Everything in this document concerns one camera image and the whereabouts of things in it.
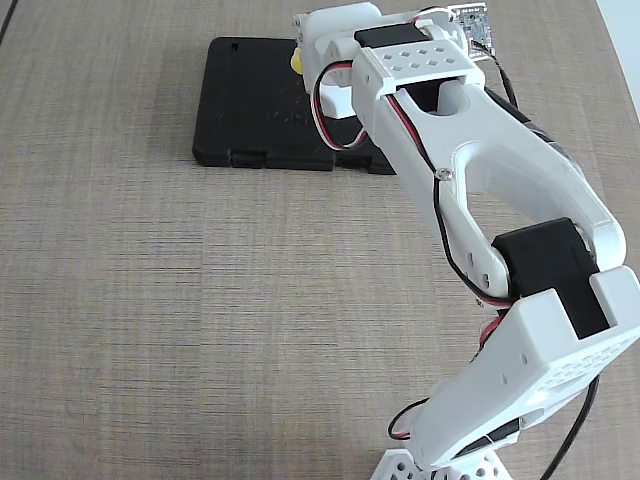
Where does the black camera cable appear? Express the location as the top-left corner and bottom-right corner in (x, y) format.
(472, 42), (601, 480)

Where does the black plastic case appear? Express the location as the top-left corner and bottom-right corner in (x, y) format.
(191, 36), (401, 176)

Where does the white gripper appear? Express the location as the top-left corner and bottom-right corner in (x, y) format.
(292, 2), (386, 121)

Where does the camera circuit board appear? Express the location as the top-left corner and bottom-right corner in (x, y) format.
(449, 3), (497, 62)

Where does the thin black cable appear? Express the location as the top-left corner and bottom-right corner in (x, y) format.
(0, 0), (19, 40)

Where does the white perforated base plate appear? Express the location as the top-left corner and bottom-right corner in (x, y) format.
(372, 447), (514, 480)

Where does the red white black servo wire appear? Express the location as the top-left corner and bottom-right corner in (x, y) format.
(387, 92), (516, 346)
(308, 59), (374, 151)
(387, 397), (432, 442)

